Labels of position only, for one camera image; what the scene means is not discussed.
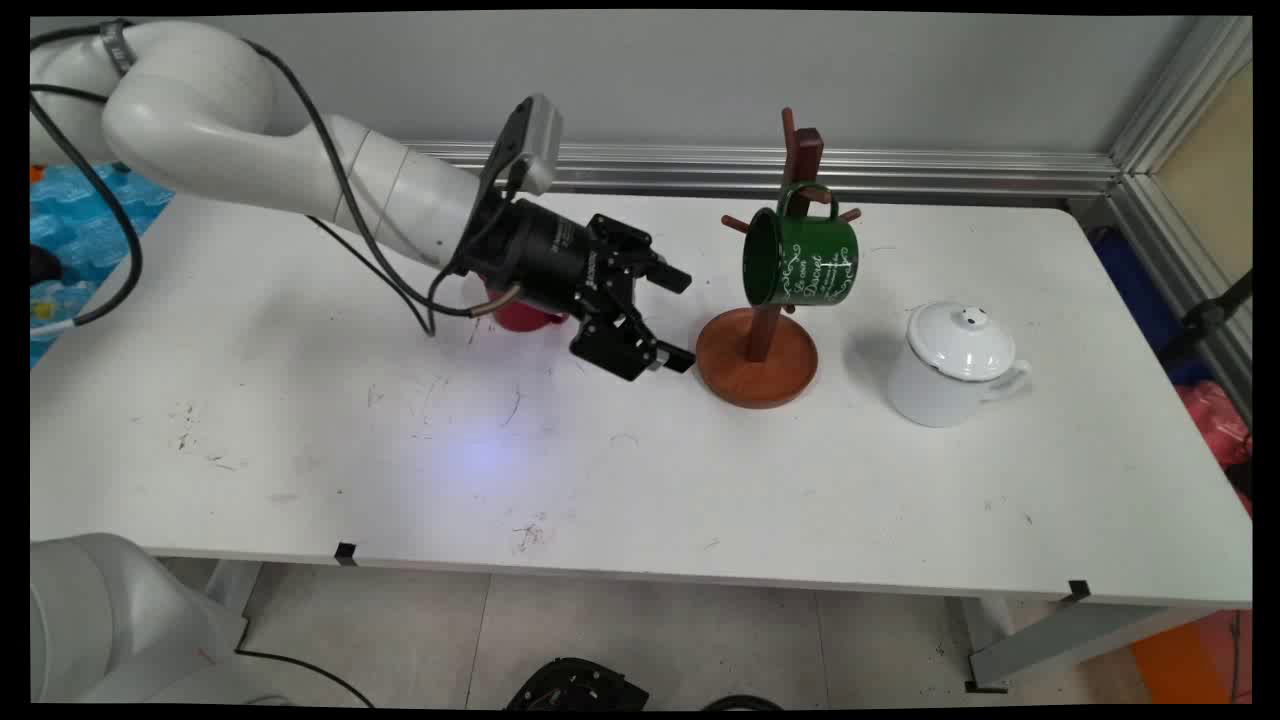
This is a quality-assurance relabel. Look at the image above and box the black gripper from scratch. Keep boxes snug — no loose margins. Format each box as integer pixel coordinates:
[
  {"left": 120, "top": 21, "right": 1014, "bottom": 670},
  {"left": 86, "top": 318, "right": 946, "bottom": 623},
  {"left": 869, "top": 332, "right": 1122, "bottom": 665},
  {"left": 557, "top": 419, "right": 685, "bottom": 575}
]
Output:
[{"left": 462, "top": 197, "right": 697, "bottom": 384}]

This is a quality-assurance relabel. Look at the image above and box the green enamel mug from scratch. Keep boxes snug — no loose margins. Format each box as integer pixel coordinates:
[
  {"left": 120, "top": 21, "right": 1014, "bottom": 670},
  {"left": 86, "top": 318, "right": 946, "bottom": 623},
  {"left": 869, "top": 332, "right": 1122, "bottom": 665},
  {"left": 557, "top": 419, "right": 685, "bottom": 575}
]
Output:
[{"left": 742, "top": 183, "right": 862, "bottom": 309}]

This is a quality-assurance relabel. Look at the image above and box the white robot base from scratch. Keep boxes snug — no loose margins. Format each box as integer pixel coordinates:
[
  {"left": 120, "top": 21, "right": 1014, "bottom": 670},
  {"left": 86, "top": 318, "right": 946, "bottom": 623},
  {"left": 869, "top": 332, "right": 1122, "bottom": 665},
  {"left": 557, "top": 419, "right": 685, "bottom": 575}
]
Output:
[{"left": 30, "top": 533, "right": 251, "bottom": 704}]

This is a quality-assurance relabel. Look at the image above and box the red mug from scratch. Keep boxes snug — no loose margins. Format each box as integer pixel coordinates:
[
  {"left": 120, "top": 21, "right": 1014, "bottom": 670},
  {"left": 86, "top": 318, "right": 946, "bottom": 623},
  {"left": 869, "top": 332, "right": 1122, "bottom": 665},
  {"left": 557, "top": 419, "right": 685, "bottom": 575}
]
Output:
[{"left": 485, "top": 278, "right": 571, "bottom": 333}]

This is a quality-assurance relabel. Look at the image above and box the wooden mug tree stand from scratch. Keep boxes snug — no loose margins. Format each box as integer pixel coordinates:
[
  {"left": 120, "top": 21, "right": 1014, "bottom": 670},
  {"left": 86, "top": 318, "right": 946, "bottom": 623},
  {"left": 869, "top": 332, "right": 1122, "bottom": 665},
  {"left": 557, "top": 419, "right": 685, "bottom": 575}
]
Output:
[{"left": 695, "top": 107, "right": 863, "bottom": 410}]

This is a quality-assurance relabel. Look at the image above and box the white enamel pot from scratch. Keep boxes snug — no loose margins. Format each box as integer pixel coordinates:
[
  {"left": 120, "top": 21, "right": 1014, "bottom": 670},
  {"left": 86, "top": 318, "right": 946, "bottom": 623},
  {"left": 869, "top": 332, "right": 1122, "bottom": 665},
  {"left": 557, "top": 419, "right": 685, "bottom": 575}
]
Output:
[{"left": 887, "top": 335, "right": 1033, "bottom": 429}]

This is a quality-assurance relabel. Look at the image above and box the white pot lid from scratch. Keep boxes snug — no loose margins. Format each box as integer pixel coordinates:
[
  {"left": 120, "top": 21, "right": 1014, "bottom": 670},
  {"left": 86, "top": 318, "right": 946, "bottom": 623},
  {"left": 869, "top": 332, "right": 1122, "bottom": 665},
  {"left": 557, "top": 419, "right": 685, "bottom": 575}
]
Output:
[{"left": 907, "top": 301, "right": 1017, "bottom": 382}]

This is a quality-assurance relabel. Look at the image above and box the black round floor object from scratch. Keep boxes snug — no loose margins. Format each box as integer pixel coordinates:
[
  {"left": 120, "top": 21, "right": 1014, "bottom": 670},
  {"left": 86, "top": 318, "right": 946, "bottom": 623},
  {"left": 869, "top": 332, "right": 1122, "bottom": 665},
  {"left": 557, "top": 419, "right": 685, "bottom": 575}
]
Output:
[{"left": 505, "top": 657, "right": 627, "bottom": 711}]

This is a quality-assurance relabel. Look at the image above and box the grey table leg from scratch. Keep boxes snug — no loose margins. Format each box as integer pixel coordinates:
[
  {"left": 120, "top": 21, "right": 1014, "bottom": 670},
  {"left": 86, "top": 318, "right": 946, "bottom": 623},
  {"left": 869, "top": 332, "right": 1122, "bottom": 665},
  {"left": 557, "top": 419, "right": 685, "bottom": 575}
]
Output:
[
  {"left": 205, "top": 558, "right": 264, "bottom": 617},
  {"left": 963, "top": 597, "right": 1217, "bottom": 694}
]

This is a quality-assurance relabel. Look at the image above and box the blue container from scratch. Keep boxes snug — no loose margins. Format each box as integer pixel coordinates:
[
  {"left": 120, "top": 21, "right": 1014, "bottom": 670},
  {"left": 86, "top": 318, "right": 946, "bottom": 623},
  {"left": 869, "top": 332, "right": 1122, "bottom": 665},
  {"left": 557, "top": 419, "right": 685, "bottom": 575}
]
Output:
[{"left": 1088, "top": 227, "right": 1216, "bottom": 387}]

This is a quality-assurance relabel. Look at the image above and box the blue patterned mat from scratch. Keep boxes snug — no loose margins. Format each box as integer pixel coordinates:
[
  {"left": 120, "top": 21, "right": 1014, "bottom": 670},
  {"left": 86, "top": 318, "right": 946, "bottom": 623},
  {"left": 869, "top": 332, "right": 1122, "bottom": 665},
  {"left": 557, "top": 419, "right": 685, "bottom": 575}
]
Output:
[{"left": 30, "top": 163, "right": 174, "bottom": 367}]

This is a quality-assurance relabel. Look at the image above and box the red crinkled bag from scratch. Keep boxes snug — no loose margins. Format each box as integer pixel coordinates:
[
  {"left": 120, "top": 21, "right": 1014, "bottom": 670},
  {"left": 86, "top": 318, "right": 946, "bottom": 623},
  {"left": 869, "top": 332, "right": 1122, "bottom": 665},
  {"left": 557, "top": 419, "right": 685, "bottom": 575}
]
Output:
[{"left": 1175, "top": 380, "right": 1253, "bottom": 517}]

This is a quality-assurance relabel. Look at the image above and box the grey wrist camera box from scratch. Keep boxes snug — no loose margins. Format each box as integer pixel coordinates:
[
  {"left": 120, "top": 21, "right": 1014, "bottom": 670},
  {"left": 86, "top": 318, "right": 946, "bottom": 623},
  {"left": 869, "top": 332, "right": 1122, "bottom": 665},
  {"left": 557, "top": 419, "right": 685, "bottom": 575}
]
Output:
[{"left": 480, "top": 94, "right": 565, "bottom": 197}]

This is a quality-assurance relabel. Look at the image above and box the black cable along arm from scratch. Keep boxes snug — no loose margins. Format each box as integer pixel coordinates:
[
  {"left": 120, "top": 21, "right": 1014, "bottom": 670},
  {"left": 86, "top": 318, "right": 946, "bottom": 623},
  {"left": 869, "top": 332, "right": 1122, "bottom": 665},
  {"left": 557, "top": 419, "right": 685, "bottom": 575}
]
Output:
[{"left": 243, "top": 38, "right": 523, "bottom": 337}]

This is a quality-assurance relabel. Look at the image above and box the aluminium frame rail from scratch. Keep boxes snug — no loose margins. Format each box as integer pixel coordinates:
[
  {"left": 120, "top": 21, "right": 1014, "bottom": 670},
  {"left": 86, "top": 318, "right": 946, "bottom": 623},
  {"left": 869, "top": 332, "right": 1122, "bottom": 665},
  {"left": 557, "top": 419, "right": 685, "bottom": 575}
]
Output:
[
  {"left": 1105, "top": 170, "right": 1253, "bottom": 426},
  {"left": 405, "top": 140, "right": 1123, "bottom": 199}
]

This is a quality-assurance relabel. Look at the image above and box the black floor cable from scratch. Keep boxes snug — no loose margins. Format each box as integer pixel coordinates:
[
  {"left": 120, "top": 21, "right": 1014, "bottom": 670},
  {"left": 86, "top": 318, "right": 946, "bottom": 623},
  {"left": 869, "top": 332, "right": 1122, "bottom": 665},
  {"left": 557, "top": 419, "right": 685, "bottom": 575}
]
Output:
[{"left": 235, "top": 649, "right": 377, "bottom": 707}]

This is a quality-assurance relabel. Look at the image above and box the black looping cable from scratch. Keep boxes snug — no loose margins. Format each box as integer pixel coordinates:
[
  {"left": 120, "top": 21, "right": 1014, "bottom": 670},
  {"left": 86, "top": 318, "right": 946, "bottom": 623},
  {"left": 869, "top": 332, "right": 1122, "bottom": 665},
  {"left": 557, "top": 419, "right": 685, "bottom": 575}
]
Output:
[{"left": 30, "top": 85, "right": 144, "bottom": 329}]

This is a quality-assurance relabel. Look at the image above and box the aluminium frame post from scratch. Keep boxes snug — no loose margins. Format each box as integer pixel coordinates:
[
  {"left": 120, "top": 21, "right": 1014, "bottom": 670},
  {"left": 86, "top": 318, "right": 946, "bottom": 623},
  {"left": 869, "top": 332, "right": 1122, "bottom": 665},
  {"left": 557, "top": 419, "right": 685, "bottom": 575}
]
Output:
[{"left": 1108, "top": 15, "right": 1253, "bottom": 176}]

